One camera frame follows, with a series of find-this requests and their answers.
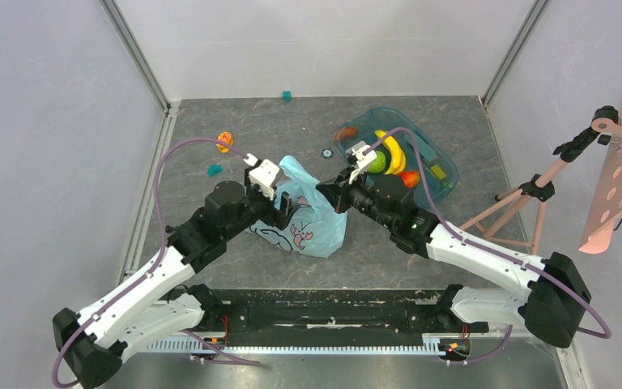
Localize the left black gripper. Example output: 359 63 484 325
224 167 300 241

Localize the light blue plastic bag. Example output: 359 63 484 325
249 156 347 258

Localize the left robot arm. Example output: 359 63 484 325
52 181 300 388

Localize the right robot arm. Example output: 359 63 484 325
316 173 591 348

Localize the green fake fruit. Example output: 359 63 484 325
368 151 386 173

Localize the yellow fake banana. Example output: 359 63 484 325
376 136 407 175

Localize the red fake mango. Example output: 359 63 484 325
398 171 421 189

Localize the orange curved toy piece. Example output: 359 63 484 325
334 126 357 142

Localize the teal plastic bin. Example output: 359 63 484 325
334 107 459 203

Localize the small teal piece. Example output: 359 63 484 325
207 165 224 177

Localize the yellow orange toy block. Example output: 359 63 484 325
217 131 234 153

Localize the teal rectangular block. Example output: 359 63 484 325
404 129 438 164

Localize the yellow small block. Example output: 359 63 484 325
430 165 447 181

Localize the pink music stand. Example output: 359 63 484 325
469 48 622 284

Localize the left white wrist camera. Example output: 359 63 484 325
244 153 281 201

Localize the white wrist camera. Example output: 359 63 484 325
345 141 377 184
244 153 281 201

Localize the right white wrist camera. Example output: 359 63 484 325
345 141 377 184

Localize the white cable tray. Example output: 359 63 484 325
143 335 470 358

